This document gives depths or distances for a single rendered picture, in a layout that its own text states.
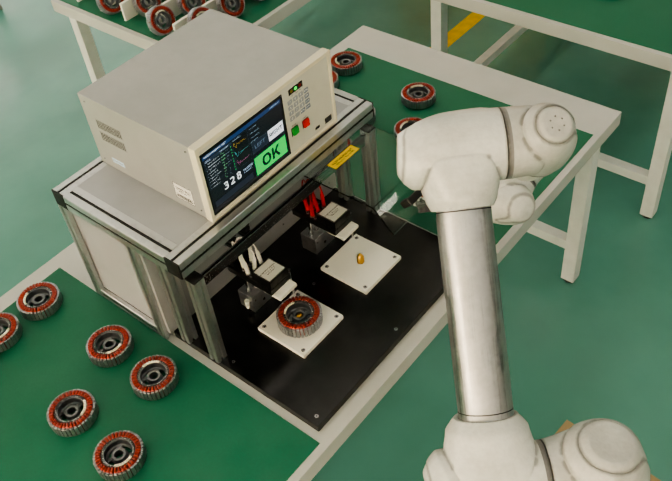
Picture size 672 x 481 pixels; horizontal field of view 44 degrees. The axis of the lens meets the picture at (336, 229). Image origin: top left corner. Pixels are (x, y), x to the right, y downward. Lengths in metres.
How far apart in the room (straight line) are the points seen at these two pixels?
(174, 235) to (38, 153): 2.40
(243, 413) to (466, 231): 0.75
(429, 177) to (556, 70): 2.81
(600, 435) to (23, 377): 1.36
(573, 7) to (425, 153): 1.85
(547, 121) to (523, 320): 1.66
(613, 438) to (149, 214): 1.07
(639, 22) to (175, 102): 1.84
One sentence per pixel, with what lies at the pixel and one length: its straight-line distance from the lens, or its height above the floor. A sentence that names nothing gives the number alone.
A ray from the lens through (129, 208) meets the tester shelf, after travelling 1.94.
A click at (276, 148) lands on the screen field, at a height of 1.17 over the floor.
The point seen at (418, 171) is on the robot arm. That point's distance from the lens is 1.46.
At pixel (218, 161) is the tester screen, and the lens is 1.78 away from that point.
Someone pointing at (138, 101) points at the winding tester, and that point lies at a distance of 1.90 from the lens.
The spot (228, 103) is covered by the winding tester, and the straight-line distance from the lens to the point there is 1.83.
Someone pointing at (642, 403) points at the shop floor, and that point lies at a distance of 2.90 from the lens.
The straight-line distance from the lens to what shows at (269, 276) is 1.97.
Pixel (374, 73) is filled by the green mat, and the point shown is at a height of 0.75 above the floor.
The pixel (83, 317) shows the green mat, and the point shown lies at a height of 0.75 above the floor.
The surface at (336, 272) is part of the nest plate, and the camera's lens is 2.14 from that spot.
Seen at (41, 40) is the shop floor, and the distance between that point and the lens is 5.09.
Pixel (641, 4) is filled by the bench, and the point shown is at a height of 0.75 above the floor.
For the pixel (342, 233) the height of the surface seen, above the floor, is 0.88.
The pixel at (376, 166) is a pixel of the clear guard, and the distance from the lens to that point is 1.99.
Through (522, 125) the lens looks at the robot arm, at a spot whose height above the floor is 1.45.
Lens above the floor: 2.35
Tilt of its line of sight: 44 degrees down
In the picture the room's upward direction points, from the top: 7 degrees counter-clockwise
